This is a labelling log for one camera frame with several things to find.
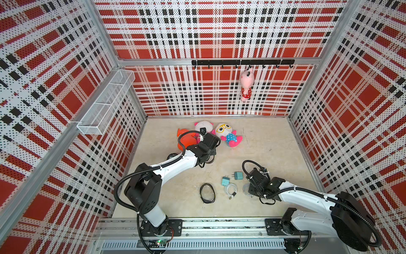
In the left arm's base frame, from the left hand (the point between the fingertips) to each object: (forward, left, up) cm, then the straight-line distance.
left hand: (210, 145), depth 89 cm
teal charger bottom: (-16, -8, -12) cm, 22 cm away
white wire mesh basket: (+13, +65, +11) cm, 67 cm away
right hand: (-21, -24, -13) cm, 34 cm away
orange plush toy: (+7, +14, -4) cm, 17 cm away
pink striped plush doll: (+20, +2, -7) cm, 21 cm away
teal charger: (-13, -15, -10) cm, 23 cm away
